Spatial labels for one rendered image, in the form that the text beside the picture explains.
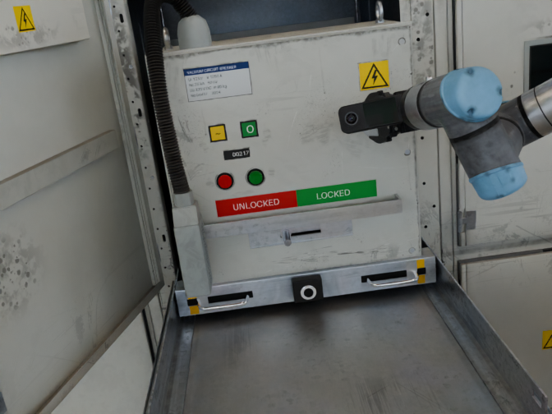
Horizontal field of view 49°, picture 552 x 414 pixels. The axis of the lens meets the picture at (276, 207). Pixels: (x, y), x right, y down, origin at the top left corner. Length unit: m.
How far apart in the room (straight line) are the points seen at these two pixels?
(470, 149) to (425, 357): 0.40
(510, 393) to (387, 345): 0.24
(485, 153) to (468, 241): 0.66
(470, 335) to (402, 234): 0.25
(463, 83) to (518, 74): 0.62
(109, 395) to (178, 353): 0.49
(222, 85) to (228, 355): 0.50
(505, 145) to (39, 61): 0.80
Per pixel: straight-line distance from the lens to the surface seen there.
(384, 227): 1.26
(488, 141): 0.90
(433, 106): 0.91
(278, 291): 1.27
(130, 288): 1.42
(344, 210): 1.19
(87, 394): 1.68
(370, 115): 1.01
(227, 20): 2.13
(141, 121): 1.39
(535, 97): 1.01
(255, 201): 1.20
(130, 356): 1.60
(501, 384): 1.06
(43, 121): 1.18
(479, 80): 0.88
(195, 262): 1.13
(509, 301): 1.65
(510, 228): 1.57
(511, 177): 0.92
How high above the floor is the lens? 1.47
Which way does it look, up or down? 19 degrees down
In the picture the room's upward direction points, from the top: 7 degrees counter-clockwise
